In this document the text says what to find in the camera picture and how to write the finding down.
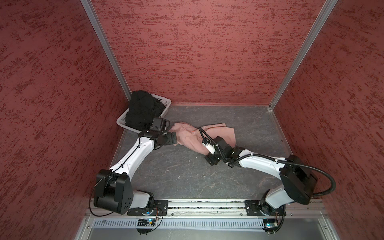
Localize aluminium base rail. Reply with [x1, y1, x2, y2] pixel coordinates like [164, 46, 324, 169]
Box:
[85, 198, 326, 219]

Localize white slotted cable duct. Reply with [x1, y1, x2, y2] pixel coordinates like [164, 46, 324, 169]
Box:
[93, 219, 264, 231]

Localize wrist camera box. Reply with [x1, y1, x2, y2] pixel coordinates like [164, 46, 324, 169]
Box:
[202, 140, 216, 155]
[150, 118, 171, 134]

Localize black shorts in basket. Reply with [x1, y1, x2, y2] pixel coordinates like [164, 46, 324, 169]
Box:
[126, 91, 166, 131]

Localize left aluminium corner post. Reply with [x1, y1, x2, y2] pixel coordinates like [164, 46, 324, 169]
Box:
[81, 0, 132, 101]

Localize pink shorts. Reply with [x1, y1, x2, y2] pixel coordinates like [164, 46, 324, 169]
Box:
[169, 123, 236, 155]

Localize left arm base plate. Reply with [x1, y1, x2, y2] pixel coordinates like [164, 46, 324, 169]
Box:
[127, 199, 169, 217]

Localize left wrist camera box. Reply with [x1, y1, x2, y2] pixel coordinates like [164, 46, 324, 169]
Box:
[150, 118, 171, 134]

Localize right aluminium corner post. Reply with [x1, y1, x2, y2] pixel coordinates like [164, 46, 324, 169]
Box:
[269, 0, 338, 112]

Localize white plastic laundry basket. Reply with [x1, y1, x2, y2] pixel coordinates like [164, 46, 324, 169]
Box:
[117, 94, 172, 133]

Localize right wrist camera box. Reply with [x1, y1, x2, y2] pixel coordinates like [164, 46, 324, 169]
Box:
[202, 140, 216, 155]

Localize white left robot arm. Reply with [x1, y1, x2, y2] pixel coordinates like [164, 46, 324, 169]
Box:
[92, 131, 177, 216]

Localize circuit board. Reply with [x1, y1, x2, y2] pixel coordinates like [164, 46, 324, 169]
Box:
[137, 219, 156, 228]
[263, 219, 279, 232]

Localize right circuit board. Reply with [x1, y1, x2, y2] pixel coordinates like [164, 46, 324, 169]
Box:
[263, 219, 279, 232]

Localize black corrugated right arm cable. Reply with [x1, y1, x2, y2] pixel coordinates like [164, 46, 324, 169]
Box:
[198, 127, 337, 198]

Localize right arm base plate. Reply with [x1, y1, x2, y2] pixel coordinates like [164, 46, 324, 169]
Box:
[244, 200, 286, 217]

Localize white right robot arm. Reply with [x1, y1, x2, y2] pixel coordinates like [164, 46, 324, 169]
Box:
[202, 137, 318, 216]

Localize left circuit board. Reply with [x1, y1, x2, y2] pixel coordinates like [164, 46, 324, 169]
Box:
[137, 219, 156, 228]

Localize aluminium corner post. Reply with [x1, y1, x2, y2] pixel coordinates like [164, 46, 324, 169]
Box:
[81, 0, 132, 101]
[269, 0, 338, 112]

